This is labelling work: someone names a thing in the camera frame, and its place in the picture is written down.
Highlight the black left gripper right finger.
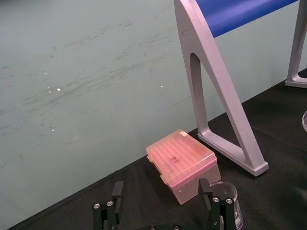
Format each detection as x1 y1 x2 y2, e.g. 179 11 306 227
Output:
198 178 235 230

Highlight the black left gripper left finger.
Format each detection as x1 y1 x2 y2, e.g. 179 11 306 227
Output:
92 181 125 230

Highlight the clear glass beaker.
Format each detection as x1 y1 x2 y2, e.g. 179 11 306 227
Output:
209 181 244 229

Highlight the black table cloth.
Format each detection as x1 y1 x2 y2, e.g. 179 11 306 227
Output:
4 68 307 230

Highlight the pink translucent pipette tip box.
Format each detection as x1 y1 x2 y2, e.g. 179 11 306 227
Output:
145 128 222 206

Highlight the grey plastic roll stand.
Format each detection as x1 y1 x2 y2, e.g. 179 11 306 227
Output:
174 0 307 177

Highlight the blue roll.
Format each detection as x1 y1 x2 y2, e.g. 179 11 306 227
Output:
193 0 300 38

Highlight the pale scuffed wall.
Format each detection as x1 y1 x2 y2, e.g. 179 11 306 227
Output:
0 0 300 230

